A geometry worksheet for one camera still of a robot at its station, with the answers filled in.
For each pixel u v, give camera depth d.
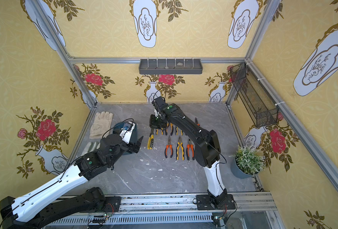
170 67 0.92
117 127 0.99
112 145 0.50
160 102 0.70
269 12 0.75
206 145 0.52
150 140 0.83
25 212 0.39
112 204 0.73
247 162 0.72
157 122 0.75
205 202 0.75
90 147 0.95
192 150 0.93
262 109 0.82
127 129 0.58
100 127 1.06
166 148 0.95
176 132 1.03
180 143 0.95
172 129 1.03
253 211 0.77
